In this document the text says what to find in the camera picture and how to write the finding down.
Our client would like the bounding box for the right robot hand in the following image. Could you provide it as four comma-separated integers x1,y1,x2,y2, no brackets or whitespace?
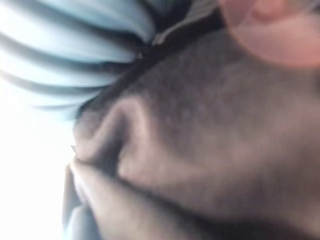
139,0,227,55

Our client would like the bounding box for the light blue striped cloth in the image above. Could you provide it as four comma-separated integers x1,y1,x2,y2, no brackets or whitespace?
0,0,157,115

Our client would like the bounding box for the grey-brown garment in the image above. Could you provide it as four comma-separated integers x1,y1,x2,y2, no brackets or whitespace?
61,23,320,240

